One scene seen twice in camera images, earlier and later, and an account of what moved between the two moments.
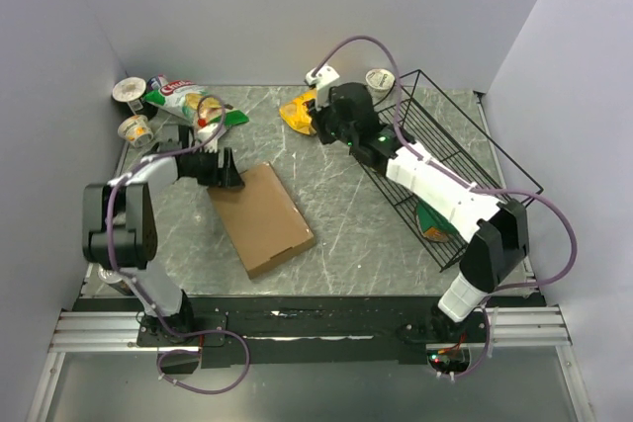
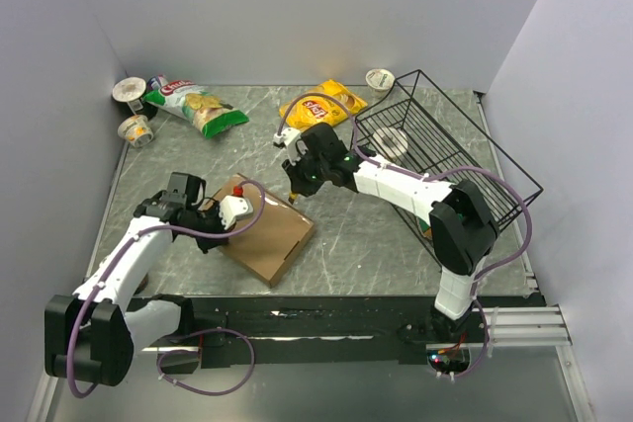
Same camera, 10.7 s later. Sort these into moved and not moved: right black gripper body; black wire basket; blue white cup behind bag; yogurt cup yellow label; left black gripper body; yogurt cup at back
Moved: left black gripper body; right black gripper body
Not moved: blue white cup behind bag; yogurt cup yellow label; black wire basket; yogurt cup at back
